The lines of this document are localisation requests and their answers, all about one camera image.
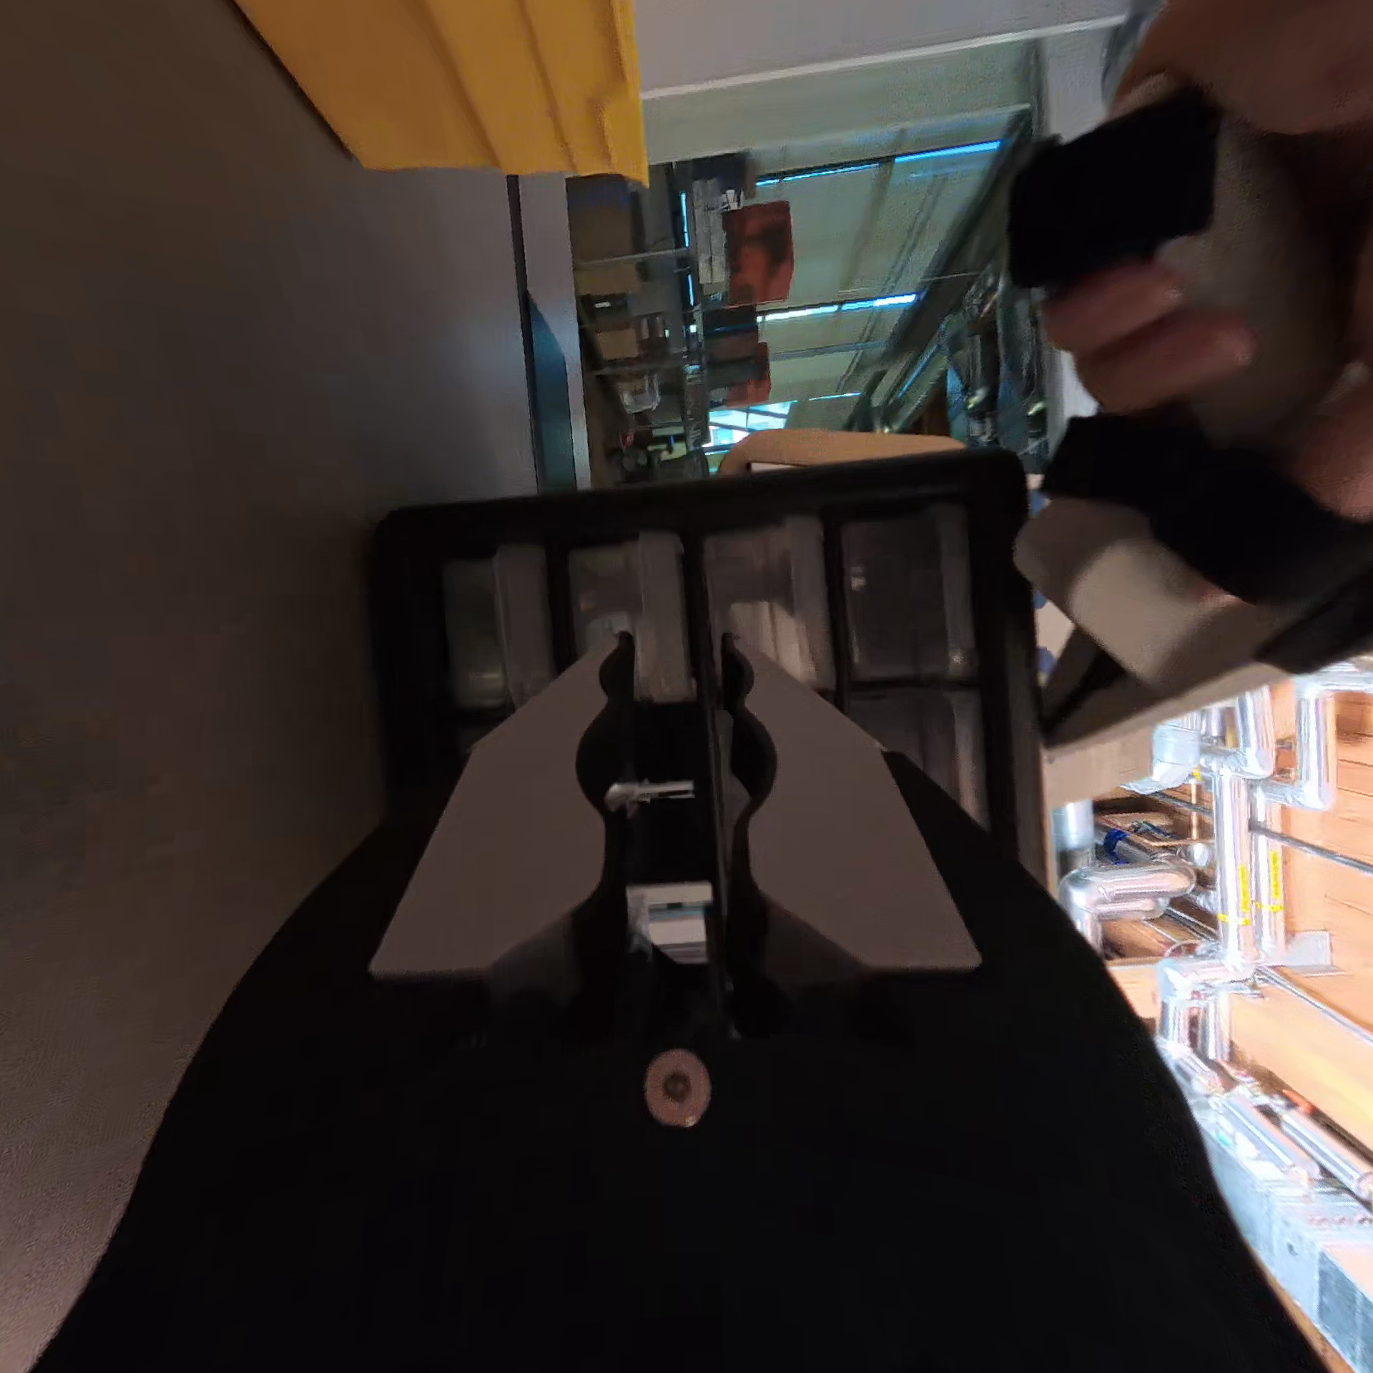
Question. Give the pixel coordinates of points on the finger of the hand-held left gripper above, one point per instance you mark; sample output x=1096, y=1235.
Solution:
x=1126, y=599
x=1180, y=720

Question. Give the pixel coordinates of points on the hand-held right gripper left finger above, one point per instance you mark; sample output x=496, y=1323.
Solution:
x=503, y=825

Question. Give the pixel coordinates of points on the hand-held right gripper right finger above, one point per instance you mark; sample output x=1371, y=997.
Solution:
x=846, y=836

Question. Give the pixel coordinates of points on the clear plastic drawer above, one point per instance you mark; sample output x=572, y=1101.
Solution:
x=766, y=594
x=632, y=590
x=912, y=599
x=928, y=750

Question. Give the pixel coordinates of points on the black drawer cabinet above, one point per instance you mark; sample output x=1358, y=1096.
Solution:
x=696, y=498

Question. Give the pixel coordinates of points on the person's left hand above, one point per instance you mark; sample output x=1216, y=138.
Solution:
x=1147, y=331

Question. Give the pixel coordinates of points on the silver ceiling pipes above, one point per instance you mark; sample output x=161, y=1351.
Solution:
x=1232, y=815

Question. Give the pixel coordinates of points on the cardboard backing board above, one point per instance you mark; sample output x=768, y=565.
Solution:
x=836, y=444

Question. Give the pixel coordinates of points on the red storage crate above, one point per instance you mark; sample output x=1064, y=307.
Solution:
x=745, y=369
x=756, y=251

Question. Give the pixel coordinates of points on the metal storage shelf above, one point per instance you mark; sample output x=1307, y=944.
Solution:
x=644, y=322

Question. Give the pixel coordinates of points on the yellow plastic bin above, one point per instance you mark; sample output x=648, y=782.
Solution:
x=449, y=75

